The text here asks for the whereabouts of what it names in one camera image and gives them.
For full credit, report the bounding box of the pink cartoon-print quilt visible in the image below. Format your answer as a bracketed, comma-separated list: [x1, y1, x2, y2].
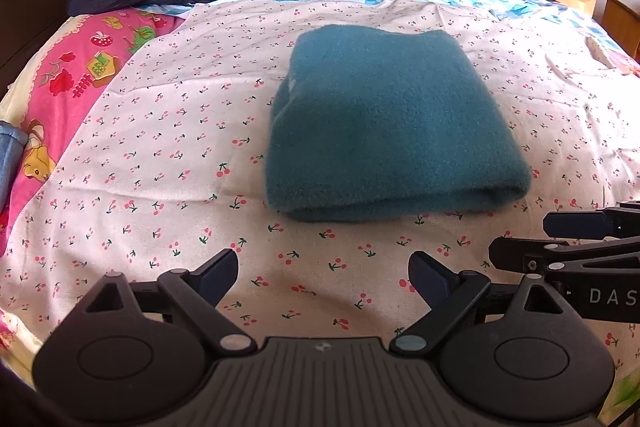
[0, 9, 187, 358]

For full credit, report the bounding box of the small wooden cabinet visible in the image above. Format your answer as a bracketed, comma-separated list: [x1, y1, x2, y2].
[602, 0, 640, 58]

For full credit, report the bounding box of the white cherry-print bed sheet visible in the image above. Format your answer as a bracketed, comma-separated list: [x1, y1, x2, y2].
[0, 0, 640, 368]

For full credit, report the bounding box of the blue denim cloth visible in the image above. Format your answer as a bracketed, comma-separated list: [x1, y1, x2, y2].
[0, 121, 29, 214]

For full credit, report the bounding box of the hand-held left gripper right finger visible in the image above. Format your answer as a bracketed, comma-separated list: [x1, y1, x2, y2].
[390, 251, 582, 356]

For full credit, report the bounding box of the teal knitted sweater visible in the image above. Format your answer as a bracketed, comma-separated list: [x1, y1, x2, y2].
[264, 24, 533, 223]

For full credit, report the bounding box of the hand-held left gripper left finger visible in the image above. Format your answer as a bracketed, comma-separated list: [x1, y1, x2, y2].
[80, 248, 259, 356]

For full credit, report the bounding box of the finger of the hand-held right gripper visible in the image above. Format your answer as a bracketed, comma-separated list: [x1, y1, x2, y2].
[543, 202, 640, 239]
[488, 236, 640, 278]

